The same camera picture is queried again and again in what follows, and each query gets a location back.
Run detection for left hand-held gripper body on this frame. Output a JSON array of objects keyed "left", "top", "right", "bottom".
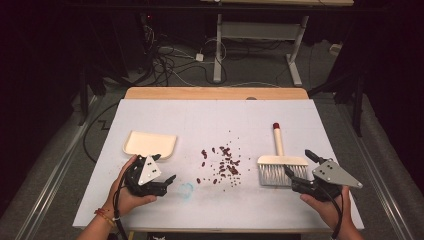
[{"left": 124, "top": 154, "right": 168, "bottom": 198}]

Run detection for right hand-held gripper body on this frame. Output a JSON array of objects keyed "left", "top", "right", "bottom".
[{"left": 291, "top": 158, "right": 364, "bottom": 203}]

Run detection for cream plastic dustpan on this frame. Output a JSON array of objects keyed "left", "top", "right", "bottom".
[{"left": 122, "top": 130, "right": 178, "bottom": 160}]

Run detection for cream brush with red cap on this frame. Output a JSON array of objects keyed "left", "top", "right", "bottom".
[{"left": 256, "top": 122, "right": 310, "bottom": 188}]

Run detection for red beans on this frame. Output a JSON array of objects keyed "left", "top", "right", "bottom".
[{"left": 195, "top": 134, "right": 254, "bottom": 193}]

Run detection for person's left hand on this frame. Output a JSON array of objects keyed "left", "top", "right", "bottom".
[{"left": 105, "top": 154, "right": 158, "bottom": 218}]

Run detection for person's right hand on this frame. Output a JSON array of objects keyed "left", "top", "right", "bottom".
[{"left": 299, "top": 185, "right": 353, "bottom": 232}]

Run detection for white table cover board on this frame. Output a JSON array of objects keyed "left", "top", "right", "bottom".
[{"left": 72, "top": 98, "right": 365, "bottom": 232}]

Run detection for wooden table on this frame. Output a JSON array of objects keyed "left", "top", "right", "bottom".
[{"left": 124, "top": 86, "right": 334, "bottom": 234}]

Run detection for small white box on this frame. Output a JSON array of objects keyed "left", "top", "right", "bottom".
[{"left": 329, "top": 42, "right": 344, "bottom": 57}]

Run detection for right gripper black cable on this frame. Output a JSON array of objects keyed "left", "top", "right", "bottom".
[{"left": 314, "top": 184, "right": 345, "bottom": 240}]

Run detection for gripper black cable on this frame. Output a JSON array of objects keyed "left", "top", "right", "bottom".
[
  {"left": 314, "top": 184, "right": 345, "bottom": 240},
  {"left": 112, "top": 165, "right": 130, "bottom": 240}
]

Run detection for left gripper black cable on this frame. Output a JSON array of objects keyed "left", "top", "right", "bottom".
[{"left": 112, "top": 165, "right": 130, "bottom": 240}]

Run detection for red and yellow bracelet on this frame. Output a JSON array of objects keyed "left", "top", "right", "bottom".
[{"left": 94, "top": 208, "right": 116, "bottom": 228}]

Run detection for black floor cable loop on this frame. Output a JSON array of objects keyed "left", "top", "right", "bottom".
[{"left": 82, "top": 100, "right": 121, "bottom": 164}]

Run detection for tangle of floor cables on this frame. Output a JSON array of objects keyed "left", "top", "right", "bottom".
[{"left": 138, "top": 13, "right": 231, "bottom": 88}]

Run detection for white metal desk frame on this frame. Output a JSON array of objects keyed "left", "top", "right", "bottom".
[{"left": 199, "top": 0, "right": 355, "bottom": 87}]

